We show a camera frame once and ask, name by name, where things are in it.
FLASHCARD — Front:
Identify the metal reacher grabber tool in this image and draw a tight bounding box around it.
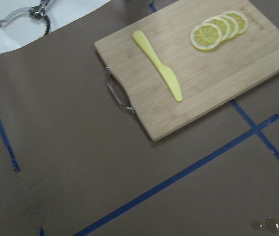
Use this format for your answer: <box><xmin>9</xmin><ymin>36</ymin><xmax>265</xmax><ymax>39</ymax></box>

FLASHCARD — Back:
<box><xmin>0</xmin><ymin>0</ymin><xmax>51</xmax><ymax>36</ymax></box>

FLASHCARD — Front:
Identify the yellow plastic knife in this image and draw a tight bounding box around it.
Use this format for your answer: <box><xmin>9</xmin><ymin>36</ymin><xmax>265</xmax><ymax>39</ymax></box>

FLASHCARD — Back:
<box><xmin>132</xmin><ymin>30</ymin><xmax>183</xmax><ymax>102</ymax></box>

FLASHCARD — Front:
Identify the lemon slice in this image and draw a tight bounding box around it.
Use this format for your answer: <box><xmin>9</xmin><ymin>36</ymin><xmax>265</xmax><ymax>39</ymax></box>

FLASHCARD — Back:
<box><xmin>190</xmin><ymin>23</ymin><xmax>222</xmax><ymax>51</ymax></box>
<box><xmin>203</xmin><ymin>16</ymin><xmax>231</xmax><ymax>41</ymax></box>
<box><xmin>218</xmin><ymin>15</ymin><xmax>238</xmax><ymax>40</ymax></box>
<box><xmin>224</xmin><ymin>11</ymin><xmax>249</xmax><ymax>35</ymax></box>

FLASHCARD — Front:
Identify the bamboo cutting board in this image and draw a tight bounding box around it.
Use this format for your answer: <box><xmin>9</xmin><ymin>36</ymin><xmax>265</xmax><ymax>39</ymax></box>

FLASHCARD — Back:
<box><xmin>95</xmin><ymin>0</ymin><xmax>279</xmax><ymax>141</ymax></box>

